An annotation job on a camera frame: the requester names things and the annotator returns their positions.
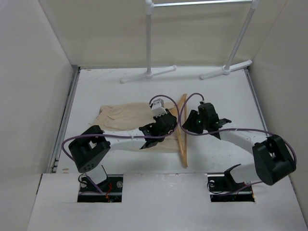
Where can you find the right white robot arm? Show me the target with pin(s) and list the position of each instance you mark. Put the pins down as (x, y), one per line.
(273, 157)

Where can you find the white clothes rack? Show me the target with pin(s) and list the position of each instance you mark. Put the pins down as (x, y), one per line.
(224, 70)

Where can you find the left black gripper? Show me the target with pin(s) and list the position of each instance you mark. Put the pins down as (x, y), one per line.
(156, 118)

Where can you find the beige trousers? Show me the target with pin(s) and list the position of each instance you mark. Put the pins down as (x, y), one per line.
(130, 116)

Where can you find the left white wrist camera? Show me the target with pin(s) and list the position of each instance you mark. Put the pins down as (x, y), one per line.
(157, 108)

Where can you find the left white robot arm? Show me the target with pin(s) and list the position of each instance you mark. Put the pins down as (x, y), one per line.
(88, 149)

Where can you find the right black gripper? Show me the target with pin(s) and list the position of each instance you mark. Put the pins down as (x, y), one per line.
(190, 121)

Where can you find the wooden clothes hanger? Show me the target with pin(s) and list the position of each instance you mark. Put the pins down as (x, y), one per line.
(181, 137)

